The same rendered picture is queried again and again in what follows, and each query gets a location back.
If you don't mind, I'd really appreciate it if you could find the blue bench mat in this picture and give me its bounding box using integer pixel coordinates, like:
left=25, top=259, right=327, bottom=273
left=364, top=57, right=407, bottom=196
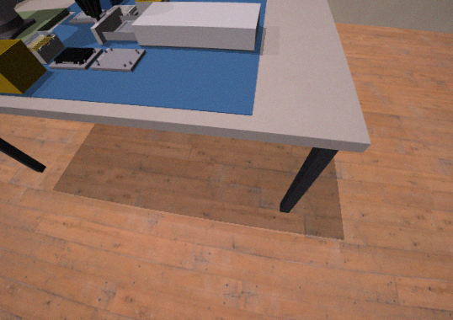
left=0, top=0, right=267, bottom=115

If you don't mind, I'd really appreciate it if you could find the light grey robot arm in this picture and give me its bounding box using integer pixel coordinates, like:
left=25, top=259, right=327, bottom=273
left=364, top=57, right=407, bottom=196
left=0, top=0, right=36, bottom=40

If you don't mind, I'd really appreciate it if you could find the olive-brown open-top bin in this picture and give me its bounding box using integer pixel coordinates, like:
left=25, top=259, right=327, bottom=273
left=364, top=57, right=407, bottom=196
left=0, top=40, right=47, bottom=94

